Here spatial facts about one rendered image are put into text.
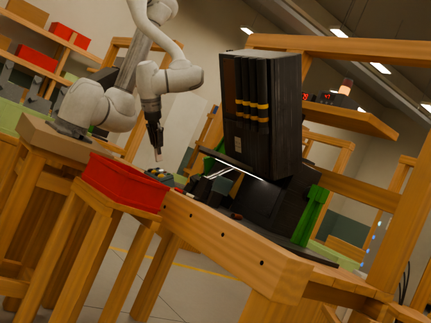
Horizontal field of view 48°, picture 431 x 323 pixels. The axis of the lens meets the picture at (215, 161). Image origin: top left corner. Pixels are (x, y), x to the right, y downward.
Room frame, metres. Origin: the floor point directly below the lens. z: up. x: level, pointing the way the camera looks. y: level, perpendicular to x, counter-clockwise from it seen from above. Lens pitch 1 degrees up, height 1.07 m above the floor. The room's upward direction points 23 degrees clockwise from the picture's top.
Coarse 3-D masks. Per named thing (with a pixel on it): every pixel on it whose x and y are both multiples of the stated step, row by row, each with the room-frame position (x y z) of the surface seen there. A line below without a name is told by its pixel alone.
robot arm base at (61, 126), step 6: (48, 120) 2.27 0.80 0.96; (60, 120) 2.21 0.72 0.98; (54, 126) 2.21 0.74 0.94; (60, 126) 2.21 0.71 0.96; (66, 126) 2.20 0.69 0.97; (72, 126) 2.21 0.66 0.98; (78, 126) 2.23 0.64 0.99; (60, 132) 2.16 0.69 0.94; (66, 132) 2.19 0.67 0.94; (72, 132) 2.21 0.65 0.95; (78, 132) 2.21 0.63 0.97; (84, 132) 2.26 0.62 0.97; (78, 138) 2.23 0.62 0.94; (84, 138) 2.25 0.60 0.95
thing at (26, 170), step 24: (24, 168) 2.08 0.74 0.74; (48, 168) 2.37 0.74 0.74; (72, 168) 2.42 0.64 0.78; (0, 192) 2.27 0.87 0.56; (24, 192) 2.09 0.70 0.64; (0, 216) 2.12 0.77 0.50; (48, 216) 2.41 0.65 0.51; (0, 240) 2.08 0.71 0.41; (48, 240) 2.25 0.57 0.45; (0, 264) 2.11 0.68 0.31; (24, 264) 2.40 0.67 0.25; (0, 288) 2.14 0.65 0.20; (24, 288) 2.20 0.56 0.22
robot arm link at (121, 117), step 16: (160, 0) 2.33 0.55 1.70; (160, 16) 2.36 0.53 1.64; (128, 48) 2.40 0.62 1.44; (144, 48) 2.38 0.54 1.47; (128, 64) 2.37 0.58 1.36; (128, 80) 2.37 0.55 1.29; (112, 96) 2.35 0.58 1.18; (128, 96) 2.37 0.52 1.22; (112, 112) 2.32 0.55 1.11; (128, 112) 2.39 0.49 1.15; (112, 128) 2.38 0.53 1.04; (128, 128) 2.43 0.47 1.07
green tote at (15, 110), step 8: (0, 104) 2.51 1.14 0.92; (8, 104) 2.53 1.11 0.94; (16, 104) 2.54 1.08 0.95; (0, 112) 2.52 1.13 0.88; (8, 112) 2.54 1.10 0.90; (16, 112) 2.56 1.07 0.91; (24, 112) 2.58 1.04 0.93; (32, 112) 2.59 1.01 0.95; (0, 120) 2.53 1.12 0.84; (8, 120) 2.55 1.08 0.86; (16, 120) 2.56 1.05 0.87; (0, 128) 2.53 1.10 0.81; (8, 128) 2.55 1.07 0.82; (16, 136) 2.58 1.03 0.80; (88, 136) 2.77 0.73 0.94
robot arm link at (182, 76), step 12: (132, 0) 2.20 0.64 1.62; (144, 0) 2.21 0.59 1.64; (132, 12) 2.19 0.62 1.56; (144, 12) 2.19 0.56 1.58; (144, 24) 2.15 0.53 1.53; (156, 36) 2.14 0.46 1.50; (168, 48) 2.12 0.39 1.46; (180, 60) 2.06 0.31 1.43; (168, 72) 2.03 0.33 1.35; (180, 72) 2.03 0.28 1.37; (192, 72) 2.04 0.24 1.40; (168, 84) 2.03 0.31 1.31; (180, 84) 2.03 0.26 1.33; (192, 84) 2.05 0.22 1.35
